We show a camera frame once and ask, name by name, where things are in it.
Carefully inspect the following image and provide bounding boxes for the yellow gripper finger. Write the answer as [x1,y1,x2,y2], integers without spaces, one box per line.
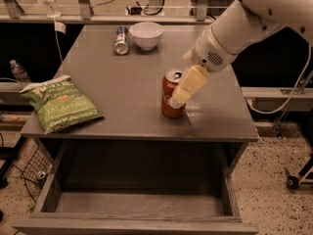
[169,65,209,109]

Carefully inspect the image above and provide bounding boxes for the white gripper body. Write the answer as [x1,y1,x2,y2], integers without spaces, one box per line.
[183,26,237,72]

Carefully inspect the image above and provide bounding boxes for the red coke can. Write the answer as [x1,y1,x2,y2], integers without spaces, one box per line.
[161,69,185,118]

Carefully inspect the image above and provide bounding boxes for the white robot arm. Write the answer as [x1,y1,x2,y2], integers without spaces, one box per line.
[169,0,313,109]

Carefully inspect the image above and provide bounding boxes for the silver blue can lying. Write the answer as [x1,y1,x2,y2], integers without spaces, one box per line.
[114,25,129,55]

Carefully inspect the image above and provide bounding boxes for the open grey top drawer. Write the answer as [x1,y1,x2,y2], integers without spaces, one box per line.
[12,140,258,235]

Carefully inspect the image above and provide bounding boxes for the white bowl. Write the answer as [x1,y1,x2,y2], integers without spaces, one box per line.
[129,22,163,50]

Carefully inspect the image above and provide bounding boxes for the grey cabinet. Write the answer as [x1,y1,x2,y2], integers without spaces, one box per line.
[22,24,258,168]

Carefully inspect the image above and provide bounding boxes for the green jalapeno chip bag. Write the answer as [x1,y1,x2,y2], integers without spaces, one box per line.
[20,75,102,134]

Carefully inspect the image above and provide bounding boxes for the black caster wheel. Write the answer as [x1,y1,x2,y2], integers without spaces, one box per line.
[285,168,300,190]

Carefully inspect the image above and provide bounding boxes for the plastic water bottle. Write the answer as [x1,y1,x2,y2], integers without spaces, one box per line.
[10,60,31,83]

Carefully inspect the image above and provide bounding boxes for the white cable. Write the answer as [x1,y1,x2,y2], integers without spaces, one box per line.
[245,42,313,116]

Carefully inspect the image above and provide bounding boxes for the black wire basket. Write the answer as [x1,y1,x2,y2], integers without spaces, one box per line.
[22,149,52,189]

